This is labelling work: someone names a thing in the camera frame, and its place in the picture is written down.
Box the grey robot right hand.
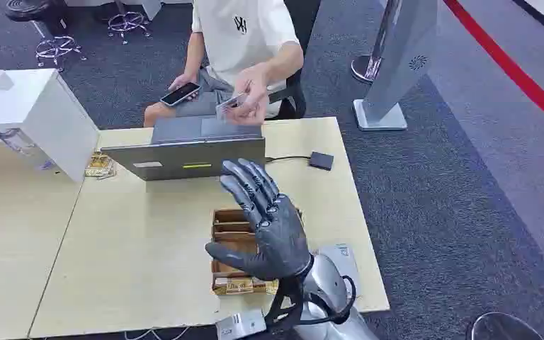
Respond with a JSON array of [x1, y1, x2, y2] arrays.
[[205, 158, 313, 283]]

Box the black round stool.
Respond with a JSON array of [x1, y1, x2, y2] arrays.
[[466, 311, 544, 340]]

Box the person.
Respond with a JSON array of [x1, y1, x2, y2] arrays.
[[142, 0, 322, 129]]

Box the wooden card box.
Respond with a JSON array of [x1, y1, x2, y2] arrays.
[[210, 208, 304, 297]]

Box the grey kiosk stand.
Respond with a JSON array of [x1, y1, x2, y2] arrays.
[[352, 0, 440, 132]]

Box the black round base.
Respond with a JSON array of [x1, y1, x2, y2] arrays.
[[4, 0, 53, 23]]

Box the chrome chair base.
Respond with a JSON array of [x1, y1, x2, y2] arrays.
[[106, 10, 152, 46], [34, 34, 88, 73]]

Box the black office chair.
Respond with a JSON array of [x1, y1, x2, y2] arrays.
[[266, 0, 323, 121]]

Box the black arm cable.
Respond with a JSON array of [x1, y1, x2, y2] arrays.
[[299, 275, 358, 327]]

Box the white cable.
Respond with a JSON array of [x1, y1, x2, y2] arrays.
[[123, 326, 192, 340]]

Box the grey laptop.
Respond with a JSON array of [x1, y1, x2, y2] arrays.
[[101, 115, 267, 182]]

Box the white cabinet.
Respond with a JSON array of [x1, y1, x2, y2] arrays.
[[0, 68, 101, 184]]

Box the silver card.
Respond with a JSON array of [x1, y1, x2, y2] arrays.
[[215, 92, 250, 121]]

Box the chrome pole with round base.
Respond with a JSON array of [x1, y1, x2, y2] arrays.
[[350, 0, 400, 85]]

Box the black smartphone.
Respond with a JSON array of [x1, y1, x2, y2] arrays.
[[159, 81, 203, 108]]

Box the person's left hand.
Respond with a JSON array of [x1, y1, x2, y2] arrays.
[[226, 64, 271, 126]]

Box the small white object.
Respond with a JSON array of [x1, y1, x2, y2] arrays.
[[0, 66, 16, 91]]

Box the red floor tape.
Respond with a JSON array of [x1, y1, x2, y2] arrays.
[[443, 0, 544, 140]]

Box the person's right hand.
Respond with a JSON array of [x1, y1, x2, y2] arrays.
[[167, 72, 203, 102]]

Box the small black box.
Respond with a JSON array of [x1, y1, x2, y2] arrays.
[[307, 151, 335, 171]]

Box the gold card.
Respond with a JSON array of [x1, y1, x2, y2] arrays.
[[213, 276, 280, 297]]

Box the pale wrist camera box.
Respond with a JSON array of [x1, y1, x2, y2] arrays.
[[215, 308, 268, 340]]

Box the stack of gold cards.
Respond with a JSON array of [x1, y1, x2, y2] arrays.
[[84, 151, 118, 181]]

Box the person's hand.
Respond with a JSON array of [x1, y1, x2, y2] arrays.
[[226, 64, 271, 126], [167, 72, 203, 102]]

